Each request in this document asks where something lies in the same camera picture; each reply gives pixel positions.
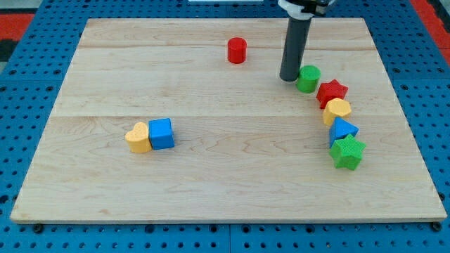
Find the white black robot arm end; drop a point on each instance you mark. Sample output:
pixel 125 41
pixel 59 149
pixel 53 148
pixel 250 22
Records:
pixel 306 9

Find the blue cube block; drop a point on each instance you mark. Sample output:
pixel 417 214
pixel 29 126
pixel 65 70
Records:
pixel 161 133

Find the wooden board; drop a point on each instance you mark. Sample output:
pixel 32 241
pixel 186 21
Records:
pixel 249 147

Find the red cylinder block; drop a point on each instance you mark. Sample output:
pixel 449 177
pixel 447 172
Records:
pixel 237 50

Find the yellow heart block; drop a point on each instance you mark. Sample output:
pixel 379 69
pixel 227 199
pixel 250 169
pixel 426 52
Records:
pixel 138 138

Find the green cylinder block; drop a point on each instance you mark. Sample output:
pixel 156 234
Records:
pixel 309 76

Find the red star block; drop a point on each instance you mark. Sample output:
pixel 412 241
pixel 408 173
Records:
pixel 330 90

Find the yellow hexagon block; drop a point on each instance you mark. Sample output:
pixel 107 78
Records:
pixel 336 107

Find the blue triangle block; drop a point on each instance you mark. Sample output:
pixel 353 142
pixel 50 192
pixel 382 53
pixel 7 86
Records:
pixel 339 129

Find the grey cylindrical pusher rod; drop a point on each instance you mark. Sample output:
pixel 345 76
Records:
pixel 294 46

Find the green star block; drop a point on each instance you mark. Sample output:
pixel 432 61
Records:
pixel 347 152

